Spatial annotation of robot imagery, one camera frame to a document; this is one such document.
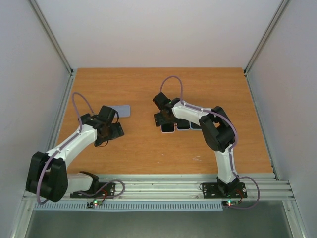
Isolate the left aluminium corner post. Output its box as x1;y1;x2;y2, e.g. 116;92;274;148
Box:
27;0;74;76

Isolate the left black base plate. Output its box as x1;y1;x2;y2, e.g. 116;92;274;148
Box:
70;182;116;199

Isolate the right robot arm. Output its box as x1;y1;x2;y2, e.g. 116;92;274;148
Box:
153;92;239;197

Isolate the right small circuit board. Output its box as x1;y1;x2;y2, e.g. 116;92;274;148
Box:
222;200;242;207

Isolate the left small circuit board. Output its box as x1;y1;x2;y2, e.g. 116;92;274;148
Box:
86;201;103;209

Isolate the purple cable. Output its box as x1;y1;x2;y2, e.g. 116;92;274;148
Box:
36;92;126;205
159;76;261;211

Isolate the lavender phone case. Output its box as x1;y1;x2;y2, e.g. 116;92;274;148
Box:
110;105;131;118

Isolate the black phone blue edge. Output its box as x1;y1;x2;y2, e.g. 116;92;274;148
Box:
190;122;201;130

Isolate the right aluminium corner post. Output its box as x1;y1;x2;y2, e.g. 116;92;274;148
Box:
243;0;291;76

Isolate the aluminium corner post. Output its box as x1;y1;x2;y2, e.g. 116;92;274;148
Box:
243;0;291;76
27;0;74;76

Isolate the small circuit board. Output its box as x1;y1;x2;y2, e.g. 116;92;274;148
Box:
222;200;242;207
86;201;103;209

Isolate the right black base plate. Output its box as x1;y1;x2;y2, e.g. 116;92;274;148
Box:
199;182;248;199

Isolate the pink clear phone case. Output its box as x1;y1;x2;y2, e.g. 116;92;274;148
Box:
160;123;175;134

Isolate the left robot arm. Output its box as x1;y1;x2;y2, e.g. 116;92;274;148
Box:
25;106;124;205

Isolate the aluminium front rail frame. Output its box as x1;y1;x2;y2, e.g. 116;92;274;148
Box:
98;173;295;201

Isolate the black phone pink edge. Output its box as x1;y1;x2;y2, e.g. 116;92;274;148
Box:
176;119;190;130

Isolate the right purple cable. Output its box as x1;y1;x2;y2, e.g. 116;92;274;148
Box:
159;76;261;211

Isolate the grey slotted cable duct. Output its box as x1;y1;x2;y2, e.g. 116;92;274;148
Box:
34;201;223;212

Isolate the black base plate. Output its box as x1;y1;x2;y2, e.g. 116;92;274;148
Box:
70;182;116;199
199;182;248;199

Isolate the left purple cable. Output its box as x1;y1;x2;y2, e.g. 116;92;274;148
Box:
36;92;126;205

